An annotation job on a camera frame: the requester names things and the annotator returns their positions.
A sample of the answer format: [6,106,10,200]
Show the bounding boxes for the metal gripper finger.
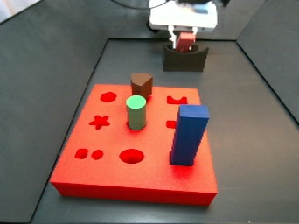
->
[190,27,199,50]
[167,25,176,49]

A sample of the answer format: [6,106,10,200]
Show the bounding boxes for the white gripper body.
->
[150,0,218,32]

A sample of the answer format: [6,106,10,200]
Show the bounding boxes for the red double-square block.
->
[175,32,192,53]

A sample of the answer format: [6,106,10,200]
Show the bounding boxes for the blue square block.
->
[170,105,210,166]

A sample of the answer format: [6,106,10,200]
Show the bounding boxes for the red shape-sorter board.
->
[51,84,218,206]

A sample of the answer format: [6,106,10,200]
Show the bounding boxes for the black curved stand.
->
[163,45,210,72]

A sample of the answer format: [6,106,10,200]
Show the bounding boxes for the brown pentagon peg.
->
[131,73,154,99]

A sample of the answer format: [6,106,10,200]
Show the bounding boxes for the green cylinder peg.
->
[126,95,146,130]

